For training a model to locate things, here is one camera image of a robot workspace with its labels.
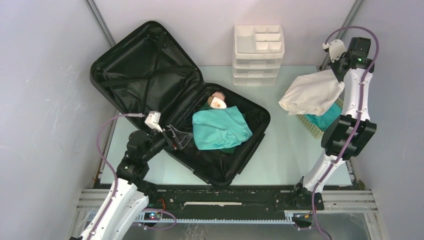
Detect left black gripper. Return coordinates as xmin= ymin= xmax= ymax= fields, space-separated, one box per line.
xmin=142 ymin=123 xmax=193 ymax=162

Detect white garment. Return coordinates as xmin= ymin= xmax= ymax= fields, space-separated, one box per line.
xmin=278 ymin=70 xmax=345 ymax=116

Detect turquoise t-shirt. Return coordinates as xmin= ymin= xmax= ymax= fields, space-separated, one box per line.
xmin=192 ymin=105 xmax=253 ymax=151

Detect turquoise shorts with striped waistband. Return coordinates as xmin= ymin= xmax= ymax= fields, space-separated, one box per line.
xmin=304 ymin=103 xmax=342 ymax=132

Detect black ribbed hard-shell suitcase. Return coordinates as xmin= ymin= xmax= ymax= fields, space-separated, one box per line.
xmin=90 ymin=21 xmax=271 ymax=188

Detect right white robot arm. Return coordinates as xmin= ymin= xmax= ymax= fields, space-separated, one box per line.
xmin=290 ymin=37 xmax=377 ymax=211

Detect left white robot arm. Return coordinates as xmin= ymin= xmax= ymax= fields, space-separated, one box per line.
xmin=78 ymin=125 xmax=193 ymax=240

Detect dark green folded garment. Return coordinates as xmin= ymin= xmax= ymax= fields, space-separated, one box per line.
xmin=202 ymin=101 xmax=248 ymax=155

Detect pink brown small box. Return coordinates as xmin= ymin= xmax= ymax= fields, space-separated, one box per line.
xmin=211 ymin=91 xmax=226 ymax=101

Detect pale yellow perforated basket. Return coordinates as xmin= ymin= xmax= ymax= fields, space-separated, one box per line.
xmin=296 ymin=98 xmax=344 ymax=139

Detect white plastic drawer organizer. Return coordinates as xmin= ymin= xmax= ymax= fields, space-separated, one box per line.
xmin=232 ymin=24 xmax=285 ymax=87

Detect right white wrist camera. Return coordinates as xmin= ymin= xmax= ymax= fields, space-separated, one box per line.
xmin=322 ymin=39 xmax=347 ymax=63

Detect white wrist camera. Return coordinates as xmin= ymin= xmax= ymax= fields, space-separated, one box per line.
xmin=322 ymin=39 xmax=347 ymax=63
xmin=144 ymin=111 xmax=163 ymax=133

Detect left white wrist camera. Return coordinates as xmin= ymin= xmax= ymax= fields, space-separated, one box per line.
xmin=144 ymin=111 xmax=163 ymax=133

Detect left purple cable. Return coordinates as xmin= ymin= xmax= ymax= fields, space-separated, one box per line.
xmin=84 ymin=113 xmax=177 ymax=240

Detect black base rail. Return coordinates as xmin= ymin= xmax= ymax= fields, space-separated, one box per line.
xmin=151 ymin=185 xmax=324 ymax=220

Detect grey slotted cable duct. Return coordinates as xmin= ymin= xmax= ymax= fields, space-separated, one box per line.
xmin=133 ymin=212 xmax=295 ymax=225

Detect aluminium frame rail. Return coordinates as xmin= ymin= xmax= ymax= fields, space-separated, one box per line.
xmin=76 ymin=189 xmax=378 ymax=213

